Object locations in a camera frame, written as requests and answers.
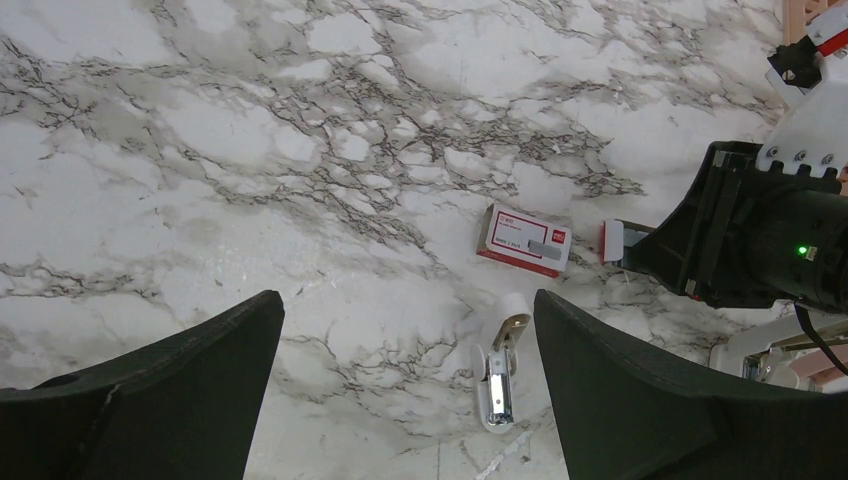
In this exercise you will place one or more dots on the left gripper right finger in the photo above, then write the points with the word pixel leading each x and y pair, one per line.
pixel 626 409

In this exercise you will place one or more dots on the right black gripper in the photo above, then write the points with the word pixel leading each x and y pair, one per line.
pixel 744 237

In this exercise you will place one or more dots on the red white staple box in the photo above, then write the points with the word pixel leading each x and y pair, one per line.
pixel 523 241

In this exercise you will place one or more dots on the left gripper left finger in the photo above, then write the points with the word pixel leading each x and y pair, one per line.
pixel 184 407

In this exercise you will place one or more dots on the orange desk organizer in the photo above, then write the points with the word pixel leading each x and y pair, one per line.
pixel 798 14

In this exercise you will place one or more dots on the grey teal staple box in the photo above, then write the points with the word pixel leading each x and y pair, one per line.
pixel 617 236

